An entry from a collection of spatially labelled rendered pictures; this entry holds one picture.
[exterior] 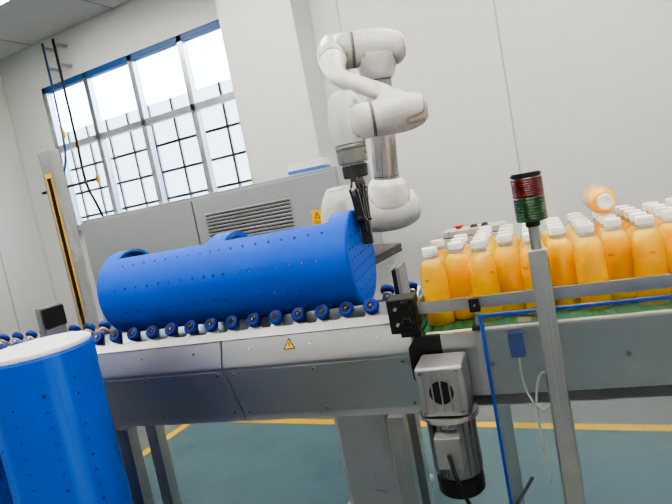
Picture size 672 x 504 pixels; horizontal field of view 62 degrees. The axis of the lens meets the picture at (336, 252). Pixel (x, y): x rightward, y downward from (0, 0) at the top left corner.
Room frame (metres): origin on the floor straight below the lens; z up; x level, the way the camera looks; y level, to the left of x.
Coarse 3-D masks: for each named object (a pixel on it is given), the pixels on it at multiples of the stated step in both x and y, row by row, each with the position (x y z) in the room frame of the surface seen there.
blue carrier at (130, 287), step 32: (320, 224) 1.60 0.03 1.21; (352, 224) 1.62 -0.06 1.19; (128, 256) 1.97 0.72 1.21; (160, 256) 1.77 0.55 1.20; (192, 256) 1.71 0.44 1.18; (224, 256) 1.66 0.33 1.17; (256, 256) 1.62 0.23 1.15; (288, 256) 1.58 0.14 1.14; (320, 256) 1.54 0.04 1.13; (352, 256) 1.55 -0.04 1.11; (128, 288) 1.76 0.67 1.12; (160, 288) 1.72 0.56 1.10; (192, 288) 1.68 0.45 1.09; (224, 288) 1.64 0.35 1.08; (256, 288) 1.61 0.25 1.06; (288, 288) 1.58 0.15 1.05; (320, 288) 1.55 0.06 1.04; (352, 288) 1.53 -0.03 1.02; (128, 320) 1.80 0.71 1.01; (160, 320) 1.77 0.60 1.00; (224, 320) 1.75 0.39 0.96
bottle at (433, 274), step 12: (432, 264) 1.42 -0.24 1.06; (420, 276) 1.45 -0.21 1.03; (432, 276) 1.42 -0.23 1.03; (444, 276) 1.42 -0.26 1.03; (432, 288) 1.42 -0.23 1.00; (444, 288) 1.42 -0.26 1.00; (432, 300) 1.42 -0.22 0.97; (444, 312) 1.41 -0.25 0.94; (432, 324) 1.43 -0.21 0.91; (444, 324) 1.41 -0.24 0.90
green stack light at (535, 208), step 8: (520, 200) 1.12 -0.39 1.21; (528, 200) 1.11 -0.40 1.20; (536, 200) 1.11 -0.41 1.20; (544, 200) 1.12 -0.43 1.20; (520, 208) 1.13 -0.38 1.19; (528, 208) 1.11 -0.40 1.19; (536, 208) 1.11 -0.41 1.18; (544, 208) 1.12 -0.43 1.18; (520, 216) 1.13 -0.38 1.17; (528, 216) 1.12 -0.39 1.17; (536, 216) 1.11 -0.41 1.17; (544, 216) 1.12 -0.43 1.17
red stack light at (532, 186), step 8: (536, 176) 1.11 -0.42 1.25; (512, 184) 1.14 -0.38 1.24; (520, 184) 1.12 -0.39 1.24; (528, 184) 1.11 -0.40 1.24; (536, 184) 1.11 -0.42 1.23; (512, 192) 1.14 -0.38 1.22; (520, 192) 1.12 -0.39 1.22; (528, 192) 1.11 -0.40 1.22; (536, 192) 1.11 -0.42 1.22; (544, 192) 1.13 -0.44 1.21
